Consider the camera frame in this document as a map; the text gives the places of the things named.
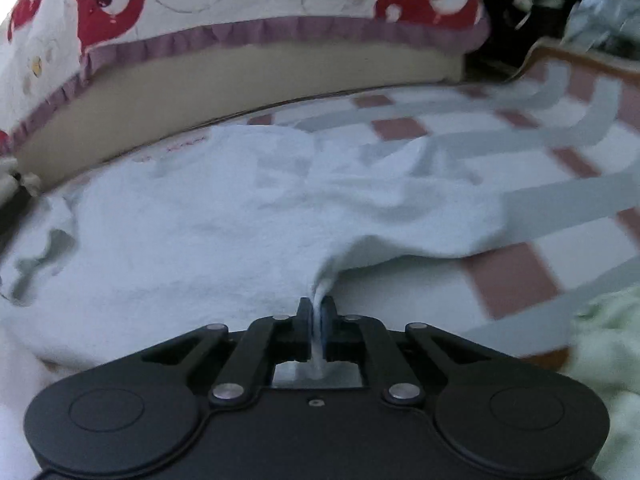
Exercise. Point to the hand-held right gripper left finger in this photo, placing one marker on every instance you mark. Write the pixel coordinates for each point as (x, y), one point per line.
(306, 332)

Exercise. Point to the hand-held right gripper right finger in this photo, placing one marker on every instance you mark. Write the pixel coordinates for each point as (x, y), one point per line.
(328, 330)

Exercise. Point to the light grey t-shirt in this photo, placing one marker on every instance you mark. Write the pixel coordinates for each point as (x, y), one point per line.
(225, 220)

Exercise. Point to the checkered dog rug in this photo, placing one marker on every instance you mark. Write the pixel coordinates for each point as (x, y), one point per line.
(550, 200)

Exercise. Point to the beige bed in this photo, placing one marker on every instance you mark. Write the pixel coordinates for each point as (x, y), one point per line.
(250, 75)

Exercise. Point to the light green cloth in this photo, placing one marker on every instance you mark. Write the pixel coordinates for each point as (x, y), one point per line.
(610, 350)

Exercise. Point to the grey clothing pile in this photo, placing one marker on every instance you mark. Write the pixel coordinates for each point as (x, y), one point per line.
(605, 15)

